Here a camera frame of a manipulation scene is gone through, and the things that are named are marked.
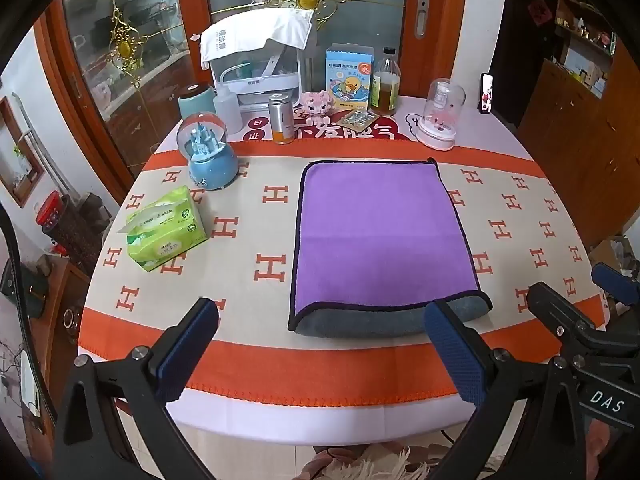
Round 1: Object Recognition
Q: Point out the red wall decoration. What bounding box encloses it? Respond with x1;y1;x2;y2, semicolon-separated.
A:
527;0;553;28

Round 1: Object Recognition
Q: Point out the purple and grey towel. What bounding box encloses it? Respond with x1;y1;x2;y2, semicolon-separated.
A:
287;158;494;339

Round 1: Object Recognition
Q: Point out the orange patterned table blanket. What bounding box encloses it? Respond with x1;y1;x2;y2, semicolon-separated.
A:
77;139;609;402

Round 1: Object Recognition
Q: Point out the wooden side cabinet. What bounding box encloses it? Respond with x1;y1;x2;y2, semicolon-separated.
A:
0;255;93;411

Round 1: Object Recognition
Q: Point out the wooden framed picture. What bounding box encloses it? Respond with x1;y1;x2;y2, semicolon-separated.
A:
0;95;43;208

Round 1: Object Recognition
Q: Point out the white plastic squeeze bottle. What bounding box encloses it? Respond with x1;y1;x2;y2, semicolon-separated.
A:
213;85;243;135

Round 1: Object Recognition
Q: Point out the white clear countertop appliance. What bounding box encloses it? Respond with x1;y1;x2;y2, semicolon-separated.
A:
209;35;318;109

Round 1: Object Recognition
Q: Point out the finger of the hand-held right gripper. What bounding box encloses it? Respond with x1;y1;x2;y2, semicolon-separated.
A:
591;262;640;307
526;282;597;357

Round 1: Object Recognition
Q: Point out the blue duck print box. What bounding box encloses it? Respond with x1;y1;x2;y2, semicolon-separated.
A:
326;44;376;113

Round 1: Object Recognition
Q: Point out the pink block toy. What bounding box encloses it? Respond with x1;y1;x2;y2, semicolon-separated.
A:
300;90;333;119

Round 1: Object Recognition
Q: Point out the wooden wall shelf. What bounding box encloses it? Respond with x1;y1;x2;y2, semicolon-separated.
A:
552;0;618;101

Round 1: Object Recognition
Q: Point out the blue castle snow globe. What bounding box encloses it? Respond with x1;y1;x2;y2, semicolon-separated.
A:
176;111;239;191

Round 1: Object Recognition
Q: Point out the black smartphone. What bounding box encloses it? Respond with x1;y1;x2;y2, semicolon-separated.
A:
479;73;495;113

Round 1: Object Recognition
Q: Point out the green tissue pack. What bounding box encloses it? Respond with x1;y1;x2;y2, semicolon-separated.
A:
117;185;209;273

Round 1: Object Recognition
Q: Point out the cardboard box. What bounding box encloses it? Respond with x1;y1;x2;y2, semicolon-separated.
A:
590;235;640;273

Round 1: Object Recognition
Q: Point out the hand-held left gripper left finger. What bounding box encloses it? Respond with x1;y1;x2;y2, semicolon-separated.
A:
55;297;221;480

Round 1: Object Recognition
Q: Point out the wooden glass sliding door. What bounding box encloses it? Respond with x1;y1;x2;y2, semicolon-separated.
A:
35;0;213;178
172;0;468;98

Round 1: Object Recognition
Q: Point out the silver door handle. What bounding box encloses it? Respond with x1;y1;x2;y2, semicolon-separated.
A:
414;0;430;40

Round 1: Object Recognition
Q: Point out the silver and orange can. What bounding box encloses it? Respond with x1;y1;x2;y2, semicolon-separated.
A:
268;92;294;145

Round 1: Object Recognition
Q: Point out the glass bottle with yellow liquid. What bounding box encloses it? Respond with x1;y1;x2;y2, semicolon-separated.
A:
370;47;402;116

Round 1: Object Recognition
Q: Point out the white cloth cover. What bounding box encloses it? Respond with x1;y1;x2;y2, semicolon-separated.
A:
199;8;315;72

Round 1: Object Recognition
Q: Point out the mint green cylinder humidifier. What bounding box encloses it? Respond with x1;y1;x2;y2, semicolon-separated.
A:
178;83;216;126

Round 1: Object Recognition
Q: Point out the glass dome with pink base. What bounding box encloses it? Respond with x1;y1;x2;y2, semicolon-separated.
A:
417;78;467;151

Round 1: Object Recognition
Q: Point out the red lid jar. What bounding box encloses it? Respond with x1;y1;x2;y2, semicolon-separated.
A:
35;190;71;235

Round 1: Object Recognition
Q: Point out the fluffy beige clothing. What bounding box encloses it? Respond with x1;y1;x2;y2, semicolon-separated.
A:
297;440;507;480

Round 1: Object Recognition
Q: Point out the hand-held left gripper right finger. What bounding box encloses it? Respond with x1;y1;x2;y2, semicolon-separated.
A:
424;298;585;480

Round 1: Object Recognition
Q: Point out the pill blister pack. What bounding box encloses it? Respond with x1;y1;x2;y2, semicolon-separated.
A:
336;110;378;131

